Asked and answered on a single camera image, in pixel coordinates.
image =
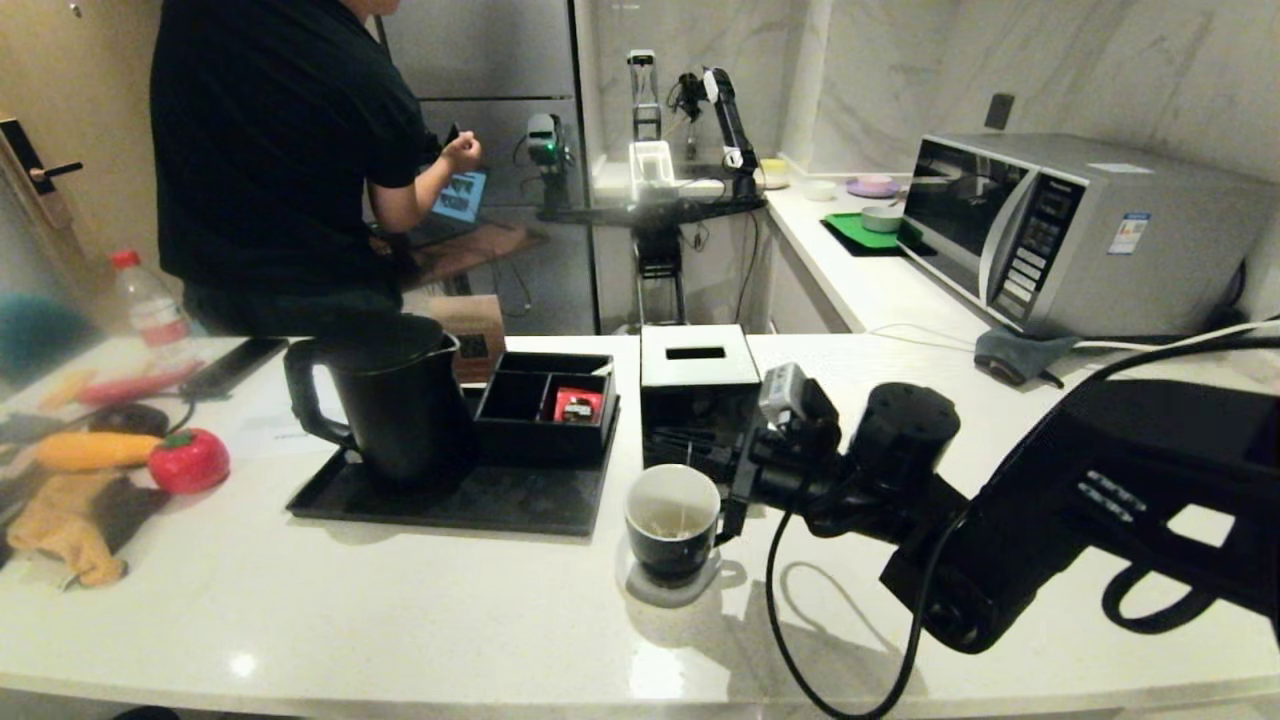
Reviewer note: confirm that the red toy tomato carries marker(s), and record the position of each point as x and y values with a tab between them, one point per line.
188	462

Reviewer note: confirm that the person in black t-shirt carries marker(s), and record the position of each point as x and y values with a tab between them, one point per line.
270	150

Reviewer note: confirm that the upright black gripper stand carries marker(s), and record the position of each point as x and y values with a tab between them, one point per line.
641	68

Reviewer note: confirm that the silver microwave oven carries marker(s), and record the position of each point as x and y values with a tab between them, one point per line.
1150	246

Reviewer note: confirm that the person's bare hand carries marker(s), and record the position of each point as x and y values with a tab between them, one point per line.
462	152

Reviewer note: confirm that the grey-blue cloth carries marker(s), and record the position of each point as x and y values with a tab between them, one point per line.
1010	353

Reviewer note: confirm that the plastic bottle red cap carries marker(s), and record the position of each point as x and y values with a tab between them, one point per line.
152	310

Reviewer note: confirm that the black tissue box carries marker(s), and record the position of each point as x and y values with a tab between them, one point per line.
690	365

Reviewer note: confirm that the purple plate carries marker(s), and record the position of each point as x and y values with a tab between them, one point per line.
872	186

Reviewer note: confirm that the black serving tray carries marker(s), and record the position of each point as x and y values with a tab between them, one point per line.
520	505

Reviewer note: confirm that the brown QR code sign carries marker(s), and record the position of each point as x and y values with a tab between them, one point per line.
485	325

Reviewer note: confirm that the small white bowl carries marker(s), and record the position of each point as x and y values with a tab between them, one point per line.
818	188

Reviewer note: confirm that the white dish rack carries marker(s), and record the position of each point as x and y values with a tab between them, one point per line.
650	162

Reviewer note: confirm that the green cutting board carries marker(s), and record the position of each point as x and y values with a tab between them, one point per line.
848	228

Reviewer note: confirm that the red sachet packet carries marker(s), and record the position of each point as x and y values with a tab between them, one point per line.
580	402

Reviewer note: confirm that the wooden desk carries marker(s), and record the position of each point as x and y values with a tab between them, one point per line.
480	250

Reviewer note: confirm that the tan cloth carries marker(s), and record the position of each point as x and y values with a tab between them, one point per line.
70	530

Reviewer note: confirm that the black electric kettle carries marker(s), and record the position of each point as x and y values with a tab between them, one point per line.
400	410

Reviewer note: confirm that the black cup white inside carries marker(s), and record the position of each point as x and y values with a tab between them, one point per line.
670	555

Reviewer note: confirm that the yellow toy corn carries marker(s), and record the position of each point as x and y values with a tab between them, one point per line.
95	452

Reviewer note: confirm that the grey refrigerator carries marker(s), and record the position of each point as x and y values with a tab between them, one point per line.
500	50

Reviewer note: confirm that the teal chair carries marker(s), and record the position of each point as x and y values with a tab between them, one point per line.
40	335

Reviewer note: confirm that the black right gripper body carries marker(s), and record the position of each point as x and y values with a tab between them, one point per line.
790	475

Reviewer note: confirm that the black wall outlet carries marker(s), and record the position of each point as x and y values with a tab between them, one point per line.
998	110

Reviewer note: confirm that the pink toy vegetable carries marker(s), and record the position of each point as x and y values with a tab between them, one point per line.
135	388

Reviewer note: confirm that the yellow round dish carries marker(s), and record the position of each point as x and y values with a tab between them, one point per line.
775	172

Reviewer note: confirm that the small grey bowl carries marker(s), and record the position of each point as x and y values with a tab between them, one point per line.
880	217

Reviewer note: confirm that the green cutting mat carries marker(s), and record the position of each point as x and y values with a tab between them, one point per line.
850	248

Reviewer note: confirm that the black compartment organizer box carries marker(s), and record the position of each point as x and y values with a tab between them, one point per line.
545	445

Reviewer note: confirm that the open laptop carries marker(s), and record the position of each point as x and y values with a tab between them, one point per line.
462	198

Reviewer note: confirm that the black smartphone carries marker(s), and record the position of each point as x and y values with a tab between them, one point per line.
235	365

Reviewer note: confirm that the white printed paper sheet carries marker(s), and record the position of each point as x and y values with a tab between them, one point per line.
265	432

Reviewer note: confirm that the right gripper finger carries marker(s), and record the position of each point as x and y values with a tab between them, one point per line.
700	468
700	440

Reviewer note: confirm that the beige wooden door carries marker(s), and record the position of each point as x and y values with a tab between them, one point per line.
80	80

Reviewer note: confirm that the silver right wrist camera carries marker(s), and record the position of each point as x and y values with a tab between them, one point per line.
795	395

